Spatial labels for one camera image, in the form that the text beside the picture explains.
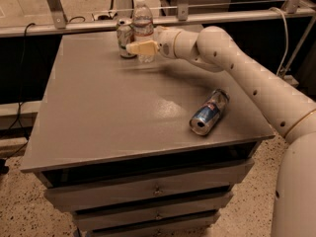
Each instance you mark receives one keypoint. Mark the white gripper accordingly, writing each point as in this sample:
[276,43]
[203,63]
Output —
[166,42]

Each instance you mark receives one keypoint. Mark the clear plastic water bottle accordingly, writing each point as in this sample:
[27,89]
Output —
[142,21]

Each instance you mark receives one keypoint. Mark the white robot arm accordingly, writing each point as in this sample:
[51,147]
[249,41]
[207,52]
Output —
[291,113]

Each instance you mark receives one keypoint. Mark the green white 7up can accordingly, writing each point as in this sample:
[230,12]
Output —
[125,36]

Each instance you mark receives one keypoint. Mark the blue pepsi can lying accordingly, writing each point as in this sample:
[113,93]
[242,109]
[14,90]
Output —
[209,112]

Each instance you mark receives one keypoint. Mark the grey drawer cabinet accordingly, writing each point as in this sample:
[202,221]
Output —
[105,118]

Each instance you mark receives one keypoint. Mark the top grey drawer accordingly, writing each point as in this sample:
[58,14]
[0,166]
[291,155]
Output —
[154,185]

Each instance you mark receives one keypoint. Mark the grey drawer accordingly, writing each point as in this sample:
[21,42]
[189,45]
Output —
[152,209]
[156,228]
[154,185]

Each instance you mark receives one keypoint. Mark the middle grey drawer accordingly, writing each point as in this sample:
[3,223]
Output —
[152,209]

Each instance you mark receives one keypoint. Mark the bottom grey drawer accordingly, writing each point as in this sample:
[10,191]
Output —
[156,228]

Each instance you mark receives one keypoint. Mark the metal frame rail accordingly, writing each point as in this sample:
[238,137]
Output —
[306,8]

